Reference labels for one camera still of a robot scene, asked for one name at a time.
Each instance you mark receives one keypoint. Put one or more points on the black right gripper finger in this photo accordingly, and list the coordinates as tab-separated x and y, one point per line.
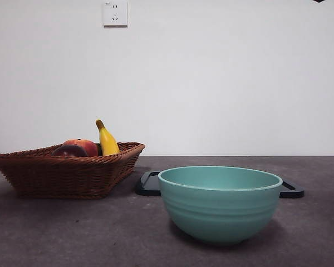
319	1

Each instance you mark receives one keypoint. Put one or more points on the teal ribbed bowl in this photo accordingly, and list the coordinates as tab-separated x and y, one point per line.
220	214

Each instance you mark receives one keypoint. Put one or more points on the dark red plum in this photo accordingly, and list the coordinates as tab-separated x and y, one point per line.
69	152

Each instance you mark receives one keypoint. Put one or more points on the dark rectangular tray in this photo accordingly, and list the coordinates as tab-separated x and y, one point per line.
149	186

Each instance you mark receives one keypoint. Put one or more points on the yellow banana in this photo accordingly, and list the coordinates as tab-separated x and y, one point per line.
108	143

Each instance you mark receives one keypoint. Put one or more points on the dark green fruit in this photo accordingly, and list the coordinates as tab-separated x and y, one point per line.
99	150

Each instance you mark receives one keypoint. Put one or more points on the red orange peach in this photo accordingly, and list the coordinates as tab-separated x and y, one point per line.
85	144

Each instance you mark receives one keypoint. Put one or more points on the brown wicker basket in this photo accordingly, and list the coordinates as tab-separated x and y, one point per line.
64	178

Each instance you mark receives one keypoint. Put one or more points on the white wall socket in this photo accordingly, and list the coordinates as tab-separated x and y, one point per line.
115	14

